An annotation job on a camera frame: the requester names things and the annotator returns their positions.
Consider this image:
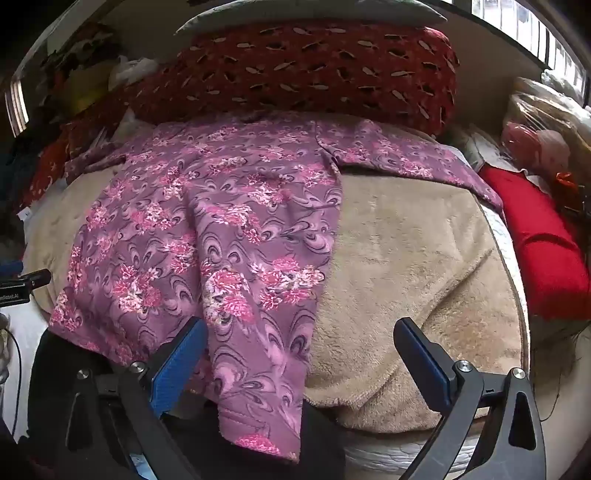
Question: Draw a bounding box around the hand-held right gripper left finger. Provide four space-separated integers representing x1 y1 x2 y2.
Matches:
60 318 208 480

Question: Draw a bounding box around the red-orange patterned cloth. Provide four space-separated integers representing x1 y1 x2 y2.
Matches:
21 92 139 210

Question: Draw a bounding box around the red penguin pattern blanket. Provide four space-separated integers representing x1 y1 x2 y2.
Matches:
129 21 462 137

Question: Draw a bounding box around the grey pillow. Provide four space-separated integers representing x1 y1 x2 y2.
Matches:
175 0 448 38

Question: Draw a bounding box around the dark cloth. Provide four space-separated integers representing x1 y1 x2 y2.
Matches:
28 330 347 480

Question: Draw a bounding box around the plain red cloth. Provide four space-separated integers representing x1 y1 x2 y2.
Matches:
478 166 591 321

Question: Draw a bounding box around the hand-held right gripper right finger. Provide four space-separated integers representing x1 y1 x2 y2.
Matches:
394 318 548 480

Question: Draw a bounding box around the white plastic bag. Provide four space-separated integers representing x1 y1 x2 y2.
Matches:
108 55 160 90

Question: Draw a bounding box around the purple floral garment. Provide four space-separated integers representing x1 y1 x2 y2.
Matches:
48 115 504 462

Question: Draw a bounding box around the clear plastic bag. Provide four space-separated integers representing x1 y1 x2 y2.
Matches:
501 78 591 185

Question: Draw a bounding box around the beige fleece blanket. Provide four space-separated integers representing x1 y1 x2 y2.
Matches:
21 111 525 435

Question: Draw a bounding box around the window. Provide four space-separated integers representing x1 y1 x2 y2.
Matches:
462 0 591 107

